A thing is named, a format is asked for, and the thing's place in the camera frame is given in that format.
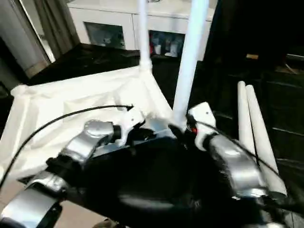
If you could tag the large black case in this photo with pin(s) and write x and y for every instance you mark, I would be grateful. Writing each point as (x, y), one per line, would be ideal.
(261, 26)

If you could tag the white plastic table top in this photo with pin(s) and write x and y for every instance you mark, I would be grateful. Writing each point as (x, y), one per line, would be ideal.
(59, 114)

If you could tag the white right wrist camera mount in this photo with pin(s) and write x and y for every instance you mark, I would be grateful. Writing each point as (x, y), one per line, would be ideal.
(203, 116)

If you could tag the grey curtain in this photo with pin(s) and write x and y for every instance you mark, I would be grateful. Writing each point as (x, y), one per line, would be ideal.
(59, 28)

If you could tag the white plastic table leg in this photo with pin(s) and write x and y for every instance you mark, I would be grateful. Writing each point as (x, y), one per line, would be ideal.
(145, 33)
(244, 111)
(190, 59)
(261, 133)

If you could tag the white glass-door cabinet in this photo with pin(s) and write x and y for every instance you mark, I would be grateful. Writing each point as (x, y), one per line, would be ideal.
(111, 21)

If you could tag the small tan label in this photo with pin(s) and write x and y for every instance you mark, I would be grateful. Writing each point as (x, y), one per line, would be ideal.
(251, 56)

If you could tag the dark brown rounded object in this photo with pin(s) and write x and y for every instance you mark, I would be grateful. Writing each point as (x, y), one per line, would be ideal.
(105, 224)

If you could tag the long grey metal bar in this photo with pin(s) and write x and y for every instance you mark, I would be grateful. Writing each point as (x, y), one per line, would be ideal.
(295, 57)

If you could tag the black work mat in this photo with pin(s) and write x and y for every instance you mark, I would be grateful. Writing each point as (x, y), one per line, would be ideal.
(166, 180)

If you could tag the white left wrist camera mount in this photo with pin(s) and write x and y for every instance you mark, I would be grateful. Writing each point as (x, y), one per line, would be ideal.
(131, 123)

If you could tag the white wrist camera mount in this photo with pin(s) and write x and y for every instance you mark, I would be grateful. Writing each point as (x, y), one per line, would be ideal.
(131, 123)
(203, 116)

